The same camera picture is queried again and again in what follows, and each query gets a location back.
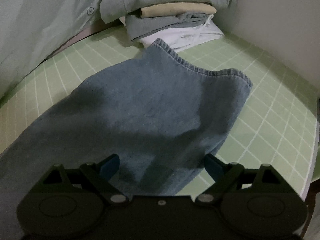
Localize blue denim jeans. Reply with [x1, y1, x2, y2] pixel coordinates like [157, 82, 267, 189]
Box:
[1, 39, 252, 239]

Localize green grid cutting mat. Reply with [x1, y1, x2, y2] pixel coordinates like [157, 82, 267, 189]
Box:
[1, 27, 319, 197]

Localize white folded garment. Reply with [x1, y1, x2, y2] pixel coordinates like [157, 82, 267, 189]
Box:
[138, 15, 225, 52]

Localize pale green fabric storage bag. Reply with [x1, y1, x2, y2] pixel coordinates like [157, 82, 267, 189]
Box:
[1, 0, 101, 96]

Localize beige folded garment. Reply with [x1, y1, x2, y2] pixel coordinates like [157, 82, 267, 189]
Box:
[140, 2, 217, 18]

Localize grey folded drawstring pants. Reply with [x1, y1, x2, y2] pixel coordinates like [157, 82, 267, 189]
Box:
[125, 12, 214, 41]

